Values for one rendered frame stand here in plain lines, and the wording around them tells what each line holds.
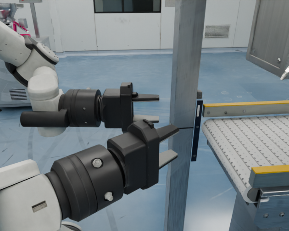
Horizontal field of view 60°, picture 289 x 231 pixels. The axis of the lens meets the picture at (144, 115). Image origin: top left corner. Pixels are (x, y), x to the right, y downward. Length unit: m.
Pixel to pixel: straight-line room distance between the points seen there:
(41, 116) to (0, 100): 2.68
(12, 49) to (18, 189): 0.54
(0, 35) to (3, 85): 2.39
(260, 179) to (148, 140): 0.21
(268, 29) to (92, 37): 5.35
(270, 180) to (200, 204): 1.31
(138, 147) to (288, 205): 0.31
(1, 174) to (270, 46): 0.37
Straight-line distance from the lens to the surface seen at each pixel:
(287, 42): 0.35
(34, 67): 0.82
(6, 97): 3.21
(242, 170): 0.53
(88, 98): 0.55
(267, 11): 0.40
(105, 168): 0.34
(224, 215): 1.75
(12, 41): 0.80
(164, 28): 5.72
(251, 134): 0.65
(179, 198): 0.87
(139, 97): 0.55
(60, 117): 0.55
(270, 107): 0.76
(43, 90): 0.58
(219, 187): 1.93
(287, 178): 0.51
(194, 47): 0.63
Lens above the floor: 1.25
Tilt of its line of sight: 27 degrees down
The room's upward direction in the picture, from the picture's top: straight up
